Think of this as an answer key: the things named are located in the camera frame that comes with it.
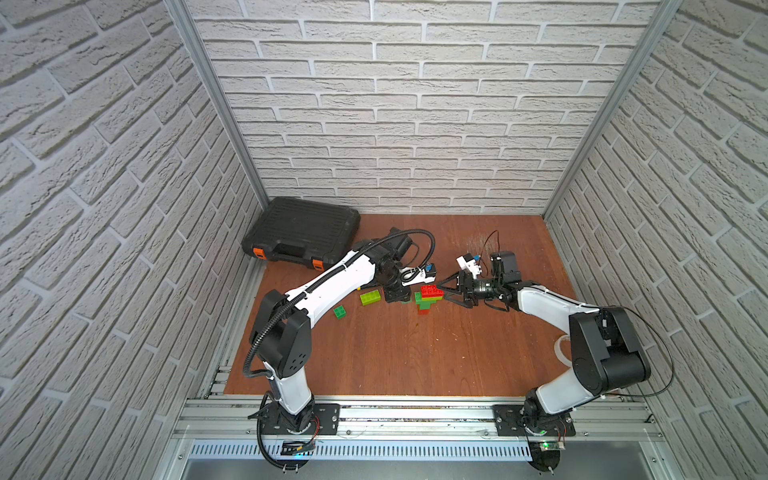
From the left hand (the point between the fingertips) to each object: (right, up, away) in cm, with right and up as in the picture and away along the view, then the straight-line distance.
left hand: (408, 287), depth 83 cm
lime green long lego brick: (-12, -5, +11) cm, 17 cm away
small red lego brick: (+5, -9, +9) cm, 14 cm away
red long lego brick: (+6, -1, 0) cm, 7 cm away
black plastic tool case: (-37, +17, +21) cm, 45 cm away
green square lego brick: (-21, -9, +8) cm, 24 cm away
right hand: (+11, -1, +1) cm, 11 cm away
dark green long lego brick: (+5, -6, +4) cm, 8 cm away
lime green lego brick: (+9, -3, +1) cm, 10 cm away
